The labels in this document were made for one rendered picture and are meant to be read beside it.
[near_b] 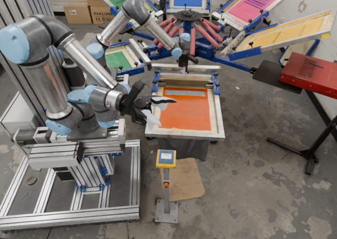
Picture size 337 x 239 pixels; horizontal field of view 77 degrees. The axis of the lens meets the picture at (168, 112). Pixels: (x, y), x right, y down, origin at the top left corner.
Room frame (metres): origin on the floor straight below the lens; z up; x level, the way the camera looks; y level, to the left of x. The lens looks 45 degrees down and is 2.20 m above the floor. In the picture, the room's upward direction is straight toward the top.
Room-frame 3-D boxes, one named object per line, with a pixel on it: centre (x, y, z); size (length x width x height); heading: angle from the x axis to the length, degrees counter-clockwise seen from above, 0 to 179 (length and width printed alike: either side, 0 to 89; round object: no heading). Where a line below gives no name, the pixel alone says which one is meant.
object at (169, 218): (0.82, 0.01, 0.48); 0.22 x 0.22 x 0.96; 86
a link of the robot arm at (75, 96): (0.85, 0.47, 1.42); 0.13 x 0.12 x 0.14; 159
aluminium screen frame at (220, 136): (1.38, -0.14, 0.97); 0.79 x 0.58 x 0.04; 176
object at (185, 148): (1.08, -0.12, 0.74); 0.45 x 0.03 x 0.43; 86
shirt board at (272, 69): (2.05, -0.77, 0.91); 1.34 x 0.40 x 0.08; 56
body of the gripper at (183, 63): (1.59, -0.13, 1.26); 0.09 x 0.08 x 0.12; 87
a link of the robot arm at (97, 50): (1.36, 0.51, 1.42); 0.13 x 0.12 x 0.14; 9
